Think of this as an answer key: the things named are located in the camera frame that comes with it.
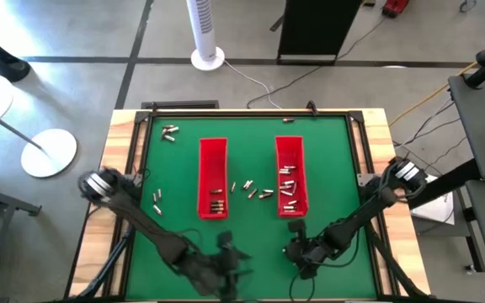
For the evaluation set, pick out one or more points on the black cabinet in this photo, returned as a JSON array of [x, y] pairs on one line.
[[314, 29]]

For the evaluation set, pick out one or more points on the red plastic bin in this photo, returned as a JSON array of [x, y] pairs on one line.
[[295, 151], [212, 164]]

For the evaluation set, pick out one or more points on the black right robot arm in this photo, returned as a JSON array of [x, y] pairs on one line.
[[364, 214]]

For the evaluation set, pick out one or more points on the black clamp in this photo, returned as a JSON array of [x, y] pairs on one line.
[[155, 106], [312, 108]]

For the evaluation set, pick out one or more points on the grey metal stand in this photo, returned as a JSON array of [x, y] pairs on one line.
[[15, 202]]

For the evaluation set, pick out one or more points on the grey caster wheel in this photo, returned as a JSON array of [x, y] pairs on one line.
[[467, 5]]

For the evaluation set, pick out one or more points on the black diagonal bar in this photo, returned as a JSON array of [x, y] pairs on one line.
[[457, 179]]

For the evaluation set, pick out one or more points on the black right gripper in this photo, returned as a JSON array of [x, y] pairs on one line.
[[310, 252]]

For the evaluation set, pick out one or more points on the white tower fan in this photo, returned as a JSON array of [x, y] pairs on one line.
[[202, 25]]

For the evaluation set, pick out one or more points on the white round pedestal table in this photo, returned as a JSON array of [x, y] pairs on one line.
[[51, 149]]

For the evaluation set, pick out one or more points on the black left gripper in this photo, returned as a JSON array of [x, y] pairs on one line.
[[223, 269]]

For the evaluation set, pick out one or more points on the black curved stand leg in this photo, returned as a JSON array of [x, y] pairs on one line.
[[6, 65]]

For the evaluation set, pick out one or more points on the red floor device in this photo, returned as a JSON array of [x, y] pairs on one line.
[[395, 7]]

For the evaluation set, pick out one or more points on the green table mat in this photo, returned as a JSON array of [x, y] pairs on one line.
[[246, 235]]

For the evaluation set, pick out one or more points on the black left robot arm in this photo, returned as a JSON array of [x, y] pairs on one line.
[[141, 223]]

